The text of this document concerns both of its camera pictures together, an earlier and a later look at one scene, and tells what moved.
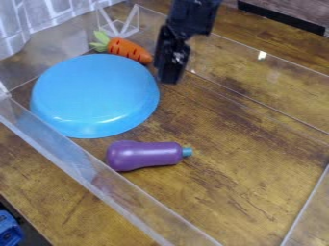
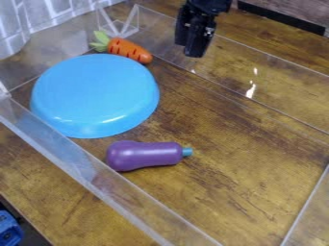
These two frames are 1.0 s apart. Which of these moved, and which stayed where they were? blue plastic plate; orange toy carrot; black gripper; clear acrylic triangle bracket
Moved: black gripper
Stayed: orange toy carrot; blue plastic plate; clear acrylic triangle bracket
